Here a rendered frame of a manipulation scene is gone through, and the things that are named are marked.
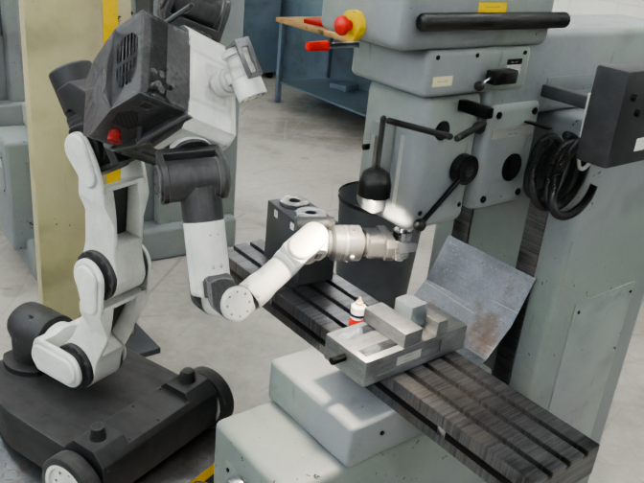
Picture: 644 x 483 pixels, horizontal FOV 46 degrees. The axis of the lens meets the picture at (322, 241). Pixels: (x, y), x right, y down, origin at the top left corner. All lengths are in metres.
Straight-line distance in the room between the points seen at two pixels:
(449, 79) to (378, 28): 0.20
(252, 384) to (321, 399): 1.58
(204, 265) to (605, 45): 1.14
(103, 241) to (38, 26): 1.25
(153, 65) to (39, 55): 1.51
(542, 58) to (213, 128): 0.78
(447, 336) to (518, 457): 0.39
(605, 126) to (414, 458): 0.97
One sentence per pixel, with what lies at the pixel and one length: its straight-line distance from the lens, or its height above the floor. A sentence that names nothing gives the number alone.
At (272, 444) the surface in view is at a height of 0.76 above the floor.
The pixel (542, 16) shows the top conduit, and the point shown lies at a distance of 1.75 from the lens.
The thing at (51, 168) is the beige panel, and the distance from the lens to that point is 3.25.
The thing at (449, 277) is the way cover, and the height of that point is 1.02.
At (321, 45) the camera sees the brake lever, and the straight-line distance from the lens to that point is 1.66.
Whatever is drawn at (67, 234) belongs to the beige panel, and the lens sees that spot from 3.38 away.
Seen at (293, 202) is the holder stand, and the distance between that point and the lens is 2.26.
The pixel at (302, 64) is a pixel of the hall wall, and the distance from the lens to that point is 9.15.
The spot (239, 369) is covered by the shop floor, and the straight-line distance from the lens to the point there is 3.54.
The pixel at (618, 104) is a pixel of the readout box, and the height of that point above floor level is 1.65.
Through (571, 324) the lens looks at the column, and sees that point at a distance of 2.21.
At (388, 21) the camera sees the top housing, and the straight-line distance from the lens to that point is 1.52.
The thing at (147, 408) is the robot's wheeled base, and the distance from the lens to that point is 2.32.
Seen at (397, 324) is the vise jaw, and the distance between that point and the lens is 1.85.
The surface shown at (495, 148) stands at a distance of 1.82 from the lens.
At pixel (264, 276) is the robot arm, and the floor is 1.19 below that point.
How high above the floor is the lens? 1.98
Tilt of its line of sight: 24 degrees down
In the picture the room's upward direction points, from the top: 6 degrees clockwise
